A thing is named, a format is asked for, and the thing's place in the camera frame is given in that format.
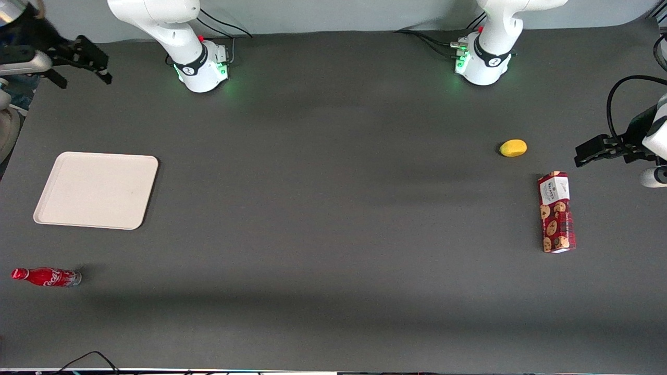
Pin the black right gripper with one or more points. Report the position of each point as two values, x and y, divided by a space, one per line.
42 35

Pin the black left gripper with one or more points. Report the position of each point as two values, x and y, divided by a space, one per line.
635 128

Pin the red coke bottle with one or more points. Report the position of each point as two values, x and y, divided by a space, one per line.
47 277

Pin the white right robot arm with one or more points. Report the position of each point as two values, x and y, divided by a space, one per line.
177 31

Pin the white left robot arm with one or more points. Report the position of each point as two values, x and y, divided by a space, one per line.
492 47

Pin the white plastic tray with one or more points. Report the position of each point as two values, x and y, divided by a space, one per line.
96 190

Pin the red cookie box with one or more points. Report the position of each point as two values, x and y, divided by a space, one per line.
556 213

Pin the yellow lemon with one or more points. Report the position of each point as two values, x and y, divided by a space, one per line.
513 148

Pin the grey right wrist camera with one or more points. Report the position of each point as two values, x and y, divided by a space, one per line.
26 62

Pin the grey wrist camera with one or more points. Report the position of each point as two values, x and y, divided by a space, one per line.
654 177
26 62

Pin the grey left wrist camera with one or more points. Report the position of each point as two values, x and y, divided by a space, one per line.
654 177

